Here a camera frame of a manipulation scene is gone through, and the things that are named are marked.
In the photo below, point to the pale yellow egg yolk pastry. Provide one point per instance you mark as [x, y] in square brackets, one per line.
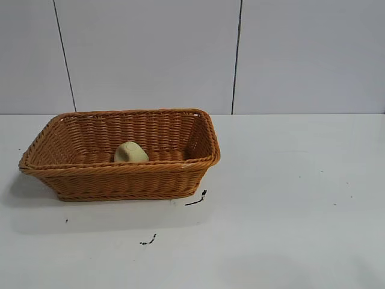
[130, 153]

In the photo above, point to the brown woven wicker basket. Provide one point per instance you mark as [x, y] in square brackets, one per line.
[120, 180]

